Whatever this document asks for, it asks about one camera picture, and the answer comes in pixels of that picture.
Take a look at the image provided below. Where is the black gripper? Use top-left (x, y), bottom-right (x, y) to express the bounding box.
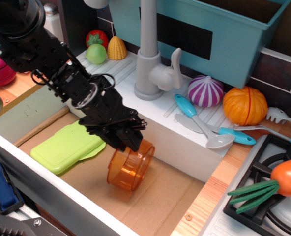
top-left (74, 75), bottom-right (145, 152)

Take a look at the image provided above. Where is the orange transparent toy pot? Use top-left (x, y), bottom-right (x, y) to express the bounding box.
top-left (107, 139), bottom-right (155, 192)

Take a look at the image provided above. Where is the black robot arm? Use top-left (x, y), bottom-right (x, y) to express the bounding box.
top-left (0, 0), bottom-right (146, 151)

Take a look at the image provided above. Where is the white toy sink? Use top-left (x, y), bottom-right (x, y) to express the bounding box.
top-left (0, 53), bottom-right (225, 236)

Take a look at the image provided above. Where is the light green cutting board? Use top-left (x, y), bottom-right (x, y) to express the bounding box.
top-left (30, 121), bottom-right (106, 175)

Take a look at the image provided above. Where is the grey toy faucet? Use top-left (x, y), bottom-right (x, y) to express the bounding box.
top-left (134, 0), bottom-right (183, 101)

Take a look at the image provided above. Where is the green toy apple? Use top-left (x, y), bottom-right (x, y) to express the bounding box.
top-left (85, 44), bottom-right (107, 64)

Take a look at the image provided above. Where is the yellow toy corn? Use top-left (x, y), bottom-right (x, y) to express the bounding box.
top-left (107, 36), bottom-right (127, 60)

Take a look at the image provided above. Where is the purple striped toy onion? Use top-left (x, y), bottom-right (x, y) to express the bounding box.
top-left (188, 75), bottom-right (224, 108)

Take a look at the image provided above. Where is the red toy tomato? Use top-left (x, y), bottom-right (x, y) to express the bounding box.
top-left (86, 30), bottom-right (109, 49)

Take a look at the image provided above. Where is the orange toy pumpkin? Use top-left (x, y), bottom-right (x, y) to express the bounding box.
top-left (223, 86), bottom-right (268, 126)

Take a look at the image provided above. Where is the black toy stove grate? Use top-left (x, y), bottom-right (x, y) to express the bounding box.
top-left (223, 135), bottom-right (291, 236)

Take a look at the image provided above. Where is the blue clamp block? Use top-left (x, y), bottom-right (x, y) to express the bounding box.
top-left (0, 163), bottom-right (24, 215)

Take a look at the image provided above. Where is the white salt shaker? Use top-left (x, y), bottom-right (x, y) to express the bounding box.
top-left (44, 3), bottom-right (64, 42)

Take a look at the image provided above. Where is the teal plastic bin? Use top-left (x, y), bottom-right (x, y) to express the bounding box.
top-left (109, 0), bottom-right (289, 88)

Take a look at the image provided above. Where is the grey toy pasta server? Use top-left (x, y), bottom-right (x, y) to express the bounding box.
top-left (233, 106), bottom-right (291, 148)

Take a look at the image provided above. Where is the orange toy carrot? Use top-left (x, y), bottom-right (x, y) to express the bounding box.
top-left (228, 160), bottom-right (291, 214)

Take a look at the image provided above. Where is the blue handled grey knife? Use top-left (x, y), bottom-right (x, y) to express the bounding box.
top-left (174, 114), bottom-right (256, 145)

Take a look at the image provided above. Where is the blue handled grey spoon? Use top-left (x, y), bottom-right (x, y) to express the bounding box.
top-left (175, 94), bottom-right (234, 151)

